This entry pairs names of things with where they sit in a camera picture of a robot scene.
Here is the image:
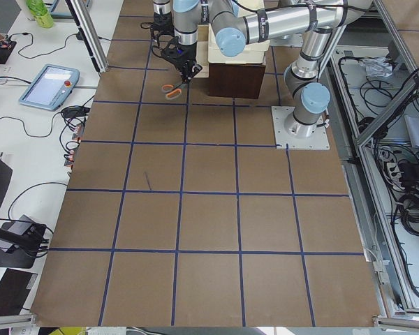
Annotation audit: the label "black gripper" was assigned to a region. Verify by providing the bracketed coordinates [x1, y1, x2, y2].
[176, 59, 202, 83]
[150, 21, 175, 47]

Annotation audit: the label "grey orange scissors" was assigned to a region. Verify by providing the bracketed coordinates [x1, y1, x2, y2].
[161, 82, 189, 101]

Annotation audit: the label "dark brown wooden drawer box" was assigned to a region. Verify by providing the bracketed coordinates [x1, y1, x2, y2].
[208, 63, 265, 99]

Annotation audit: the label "cream plastic tray stack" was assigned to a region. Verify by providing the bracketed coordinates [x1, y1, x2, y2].
[195, 24, 272, 80]

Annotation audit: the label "green bottle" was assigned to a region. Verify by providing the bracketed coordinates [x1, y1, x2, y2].
[25, 0, 54, 29]

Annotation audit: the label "teach pendant tablet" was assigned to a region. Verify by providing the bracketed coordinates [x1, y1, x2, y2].
[19, 64, 80, 111]

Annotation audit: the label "black monitor stand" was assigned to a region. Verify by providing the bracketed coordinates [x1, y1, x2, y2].
[0, 216, 52, 269]

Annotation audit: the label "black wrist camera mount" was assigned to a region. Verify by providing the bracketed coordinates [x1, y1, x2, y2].
[160, 37, 189, 70]

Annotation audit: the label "aluminium frame post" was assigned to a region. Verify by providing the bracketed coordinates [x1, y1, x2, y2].
[66, 0, 108, 73]

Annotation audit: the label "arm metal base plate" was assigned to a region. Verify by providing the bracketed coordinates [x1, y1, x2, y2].
[271, 106, 330, 151]

